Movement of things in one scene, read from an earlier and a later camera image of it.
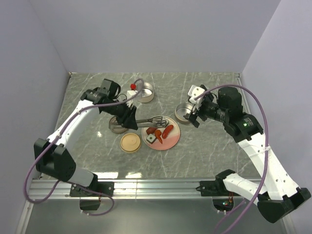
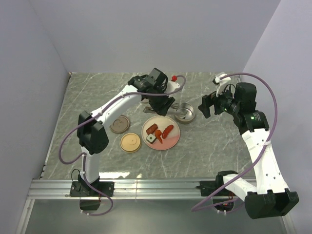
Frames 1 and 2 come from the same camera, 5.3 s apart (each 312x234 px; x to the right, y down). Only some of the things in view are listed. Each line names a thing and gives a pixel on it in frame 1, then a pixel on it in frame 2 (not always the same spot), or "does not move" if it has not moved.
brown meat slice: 150,130 does not move
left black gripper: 128,118 to 162,108
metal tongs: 155,122 to 150,110
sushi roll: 150,138 does not move
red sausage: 166,131 does not move
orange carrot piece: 158,133 does not move
